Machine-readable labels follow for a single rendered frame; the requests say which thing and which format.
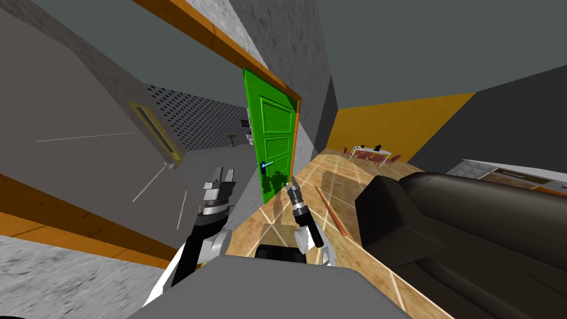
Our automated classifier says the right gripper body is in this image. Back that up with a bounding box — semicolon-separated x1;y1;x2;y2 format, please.
285;182;305;207

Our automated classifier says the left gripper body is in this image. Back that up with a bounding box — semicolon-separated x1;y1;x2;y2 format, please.
202;178;237;206

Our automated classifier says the brown wooden rod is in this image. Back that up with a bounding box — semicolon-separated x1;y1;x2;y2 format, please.
314;186;349;236

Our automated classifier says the green door leaf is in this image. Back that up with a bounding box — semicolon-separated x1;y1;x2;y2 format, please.
243;67;299;206

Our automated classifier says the white dining table with chairs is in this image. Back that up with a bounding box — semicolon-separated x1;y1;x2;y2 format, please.
341;143;404;169

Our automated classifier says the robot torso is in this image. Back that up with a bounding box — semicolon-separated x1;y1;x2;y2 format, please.
138;243;418;319

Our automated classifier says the black sofa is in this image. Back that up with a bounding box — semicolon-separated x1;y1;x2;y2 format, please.
354;171;567;319

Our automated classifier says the grey kitchen counter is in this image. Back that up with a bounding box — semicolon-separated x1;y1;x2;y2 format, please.
445;159;567;197

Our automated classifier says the yellow framed wall picture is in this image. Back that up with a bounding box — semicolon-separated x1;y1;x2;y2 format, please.
128;101;184;166

